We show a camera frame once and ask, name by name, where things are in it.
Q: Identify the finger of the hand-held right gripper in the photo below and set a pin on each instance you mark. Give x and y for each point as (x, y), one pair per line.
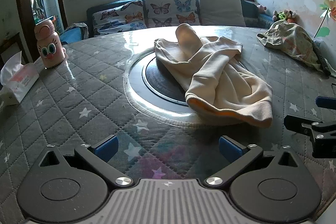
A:
(325, 102)
(302, 125)

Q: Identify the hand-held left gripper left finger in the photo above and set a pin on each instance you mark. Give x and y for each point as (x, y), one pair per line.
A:
(106, 148)

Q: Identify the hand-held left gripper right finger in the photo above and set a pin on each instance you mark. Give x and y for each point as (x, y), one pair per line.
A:
(229, 149)

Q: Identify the cream sweatshirt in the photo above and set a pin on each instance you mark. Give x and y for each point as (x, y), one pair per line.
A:
(210, 74)

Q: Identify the hanging clothes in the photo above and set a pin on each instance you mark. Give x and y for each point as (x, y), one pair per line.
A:
(38, 2)

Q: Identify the grey quilted star table cover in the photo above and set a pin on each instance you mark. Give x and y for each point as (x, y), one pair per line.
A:
(78, 87)

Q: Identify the floral patterned cloth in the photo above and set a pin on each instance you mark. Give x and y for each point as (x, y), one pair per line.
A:
(291, 40)

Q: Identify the black round turntable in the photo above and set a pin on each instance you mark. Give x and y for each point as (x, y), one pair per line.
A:
(157, 74)

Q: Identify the small stuffed toys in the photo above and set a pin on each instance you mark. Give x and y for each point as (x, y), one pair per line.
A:
(284, 16)

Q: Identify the white tissue box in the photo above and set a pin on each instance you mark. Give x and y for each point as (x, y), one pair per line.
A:
(21, 82)

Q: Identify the pink cartoon water bottle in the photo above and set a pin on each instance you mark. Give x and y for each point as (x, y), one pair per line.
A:
(50, 53)

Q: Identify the dark blue sofa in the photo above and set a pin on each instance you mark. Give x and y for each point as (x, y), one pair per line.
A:
(249, 14)

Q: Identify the blue chair cushion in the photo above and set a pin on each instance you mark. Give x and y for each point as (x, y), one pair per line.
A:
(73, 35)

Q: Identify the wide butterfly print cushion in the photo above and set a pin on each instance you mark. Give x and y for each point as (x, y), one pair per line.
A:
(118, 19)

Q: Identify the dark wooden chair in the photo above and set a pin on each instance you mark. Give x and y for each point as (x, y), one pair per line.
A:
(15, 43)

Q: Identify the plain grey cushion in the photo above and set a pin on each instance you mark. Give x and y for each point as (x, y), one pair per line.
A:
(220, 8)

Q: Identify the tall butterfly print cushion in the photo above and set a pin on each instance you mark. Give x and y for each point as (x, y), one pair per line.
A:
(168, 6)

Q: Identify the flower wall sticker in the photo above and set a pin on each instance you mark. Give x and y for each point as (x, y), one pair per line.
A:
(325, 29)

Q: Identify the dark wooden door frame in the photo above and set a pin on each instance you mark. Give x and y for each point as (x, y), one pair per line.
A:
(21, 16)

